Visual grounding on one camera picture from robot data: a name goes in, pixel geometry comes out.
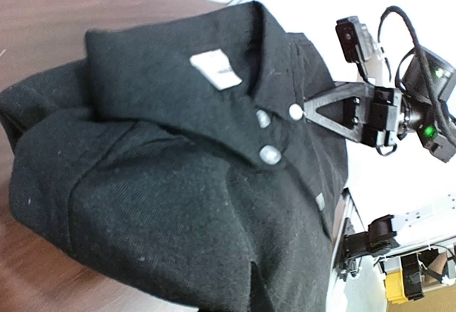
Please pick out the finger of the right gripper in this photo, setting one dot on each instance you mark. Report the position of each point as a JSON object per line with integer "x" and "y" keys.
{"x": 341, "y": 91}
{"x": 346, "y": 116}

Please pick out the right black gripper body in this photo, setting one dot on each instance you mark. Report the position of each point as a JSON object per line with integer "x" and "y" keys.
{"x": 383, "y": 118}

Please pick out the black long sleeve shirt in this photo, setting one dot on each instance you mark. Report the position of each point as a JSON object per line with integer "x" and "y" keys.
{"x": 173, "y": 158}

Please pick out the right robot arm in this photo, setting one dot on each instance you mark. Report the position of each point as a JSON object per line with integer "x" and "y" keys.
{"x": 425, "y": 87}

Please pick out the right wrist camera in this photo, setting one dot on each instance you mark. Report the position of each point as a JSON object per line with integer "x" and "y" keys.
{"x": 360, "y": 48}

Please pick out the front aluminium rail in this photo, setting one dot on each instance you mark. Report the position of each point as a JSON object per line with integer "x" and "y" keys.
{"x": 336, "y": 297}

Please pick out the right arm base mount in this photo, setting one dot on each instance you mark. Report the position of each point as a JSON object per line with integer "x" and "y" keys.
{"x": 378, "y": 240}

